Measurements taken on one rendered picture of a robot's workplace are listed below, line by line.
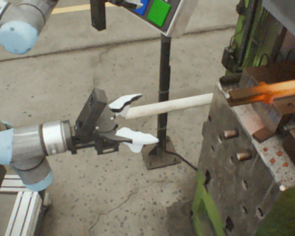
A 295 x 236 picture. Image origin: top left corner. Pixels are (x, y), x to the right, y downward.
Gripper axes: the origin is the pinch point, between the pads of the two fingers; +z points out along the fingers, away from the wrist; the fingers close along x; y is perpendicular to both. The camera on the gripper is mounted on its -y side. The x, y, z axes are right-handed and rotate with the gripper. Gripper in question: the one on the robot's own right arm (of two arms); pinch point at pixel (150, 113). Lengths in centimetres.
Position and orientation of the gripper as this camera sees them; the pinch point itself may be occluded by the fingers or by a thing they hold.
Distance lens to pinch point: 72.3
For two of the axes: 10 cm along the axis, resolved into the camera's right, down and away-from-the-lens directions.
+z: 9.7, -1.8, 1.7
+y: 0.0, 6.8, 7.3
